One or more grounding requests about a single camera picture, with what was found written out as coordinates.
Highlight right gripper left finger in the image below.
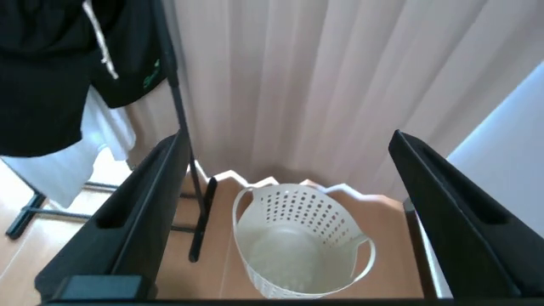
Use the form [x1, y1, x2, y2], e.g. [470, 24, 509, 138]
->
[33, 129, 191, 301]

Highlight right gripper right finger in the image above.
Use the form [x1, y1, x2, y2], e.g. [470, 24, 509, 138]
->
[387, 128, 544, 301]

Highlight white printed T-shirt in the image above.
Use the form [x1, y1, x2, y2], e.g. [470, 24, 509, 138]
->
[0, 84, 137, 209]

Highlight black shorts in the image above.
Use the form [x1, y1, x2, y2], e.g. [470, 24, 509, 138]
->
[0, 0, 167, 158]

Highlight black clothes rack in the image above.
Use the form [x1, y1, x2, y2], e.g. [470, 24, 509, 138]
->
[4, 0, 218, 264]

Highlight white laundry basket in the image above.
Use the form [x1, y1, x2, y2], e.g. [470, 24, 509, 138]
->
[231, 182, 377, 300]

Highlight beige curtain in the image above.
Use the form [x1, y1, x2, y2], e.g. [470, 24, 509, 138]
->
[125, 0, 544, 201]

